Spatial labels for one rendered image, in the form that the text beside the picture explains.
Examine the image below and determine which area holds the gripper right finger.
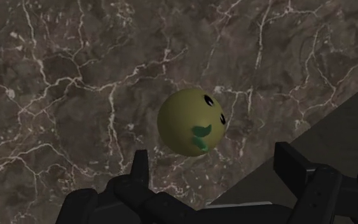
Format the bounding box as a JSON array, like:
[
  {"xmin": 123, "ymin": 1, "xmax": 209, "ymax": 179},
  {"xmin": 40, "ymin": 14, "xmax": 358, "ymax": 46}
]
[{"xmin": 273, "ymin": 142, "xmax": 358, "ymax": 224}]

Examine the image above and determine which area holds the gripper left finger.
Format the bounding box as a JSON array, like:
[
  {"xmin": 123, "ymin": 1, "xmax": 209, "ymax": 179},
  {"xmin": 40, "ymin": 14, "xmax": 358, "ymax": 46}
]
[{"xmin": 55, "ymin": 149, "xmax": 198, "ymax": 224}]

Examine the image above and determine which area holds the yellow-green ball with face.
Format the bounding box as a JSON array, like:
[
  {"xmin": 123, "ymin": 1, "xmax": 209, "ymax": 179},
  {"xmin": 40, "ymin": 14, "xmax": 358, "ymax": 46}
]
[{"xmin": 157, "ymin": 88, "xmax": 228, "ymax": 157}]

